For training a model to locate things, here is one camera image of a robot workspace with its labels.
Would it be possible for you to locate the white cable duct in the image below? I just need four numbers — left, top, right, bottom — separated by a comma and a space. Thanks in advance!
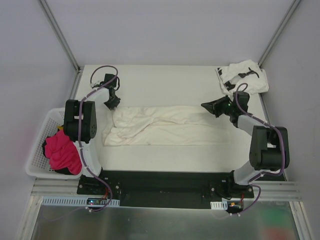
210, 200, 228, 211
42, 196, 109, 208

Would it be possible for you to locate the left aluminium frame post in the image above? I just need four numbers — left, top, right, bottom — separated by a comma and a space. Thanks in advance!
37, 0, 81, 73

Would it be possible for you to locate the white plastic laundry basket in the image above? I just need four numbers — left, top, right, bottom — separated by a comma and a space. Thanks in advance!
25, 107, 86, 180

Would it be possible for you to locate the right white cable duct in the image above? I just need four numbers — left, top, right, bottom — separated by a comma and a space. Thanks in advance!
210, 200, 228, 211

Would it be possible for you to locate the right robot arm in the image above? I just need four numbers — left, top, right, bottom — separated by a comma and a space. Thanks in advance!
201, 91, 290, 200

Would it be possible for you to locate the pink red t shirt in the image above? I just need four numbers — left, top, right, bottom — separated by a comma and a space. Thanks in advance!
44, 129, 85, 176

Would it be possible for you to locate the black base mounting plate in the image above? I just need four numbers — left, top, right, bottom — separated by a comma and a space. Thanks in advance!
77, 170, 254, 209

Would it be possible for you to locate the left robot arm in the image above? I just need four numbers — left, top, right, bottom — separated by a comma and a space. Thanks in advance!
63, 73, 121, 195

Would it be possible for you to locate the cream white t shirt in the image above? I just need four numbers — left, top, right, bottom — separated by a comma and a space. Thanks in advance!
102, 105, 231, 147

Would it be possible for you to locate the left white cable duct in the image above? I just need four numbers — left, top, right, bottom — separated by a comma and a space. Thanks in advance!
42, 196, 109, 208

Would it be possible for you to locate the white black printed t shirt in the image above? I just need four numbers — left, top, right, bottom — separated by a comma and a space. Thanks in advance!
216, 60, 269, 96

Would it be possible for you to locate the right aluminium frame post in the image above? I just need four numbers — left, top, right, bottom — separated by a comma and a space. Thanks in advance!
258, 0, 304, 68

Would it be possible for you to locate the aluminium frame post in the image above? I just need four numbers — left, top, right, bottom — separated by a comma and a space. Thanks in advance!
37, 0, 81, 73
258, 0, 304, 68

